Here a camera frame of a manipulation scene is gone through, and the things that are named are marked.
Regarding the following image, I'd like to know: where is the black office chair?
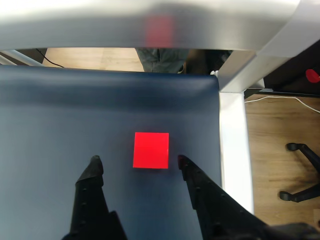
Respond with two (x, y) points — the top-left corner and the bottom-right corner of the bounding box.
(278, 142), (320, 203)

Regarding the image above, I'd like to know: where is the grey blue table mat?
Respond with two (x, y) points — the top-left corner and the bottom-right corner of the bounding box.
(0, 64), (223, 240)

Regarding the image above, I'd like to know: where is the red round object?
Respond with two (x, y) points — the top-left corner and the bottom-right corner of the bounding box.
(305, 68), (320, 84)

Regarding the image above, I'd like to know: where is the white floor cable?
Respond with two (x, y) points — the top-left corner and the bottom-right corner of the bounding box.
(244, 95), (320, 114)

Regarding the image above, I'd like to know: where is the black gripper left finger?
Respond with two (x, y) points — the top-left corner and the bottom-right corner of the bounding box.
(62, 154), (128, 240)

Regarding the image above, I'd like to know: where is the black floor cable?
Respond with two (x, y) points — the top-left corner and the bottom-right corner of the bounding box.
(34, 48), (65, 69)

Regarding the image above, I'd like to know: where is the dark furniture panel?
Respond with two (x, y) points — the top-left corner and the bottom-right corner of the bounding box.
(244, 37), (320, 97)

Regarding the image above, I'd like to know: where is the red cube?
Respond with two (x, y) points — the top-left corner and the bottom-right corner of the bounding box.
(132, 131), (170, 170)

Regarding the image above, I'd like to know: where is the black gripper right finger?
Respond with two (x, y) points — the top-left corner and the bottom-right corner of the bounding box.
(177, 154), (283, 240)

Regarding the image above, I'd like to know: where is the person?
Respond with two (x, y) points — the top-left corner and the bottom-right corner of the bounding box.
(134, 47), (191, 74)

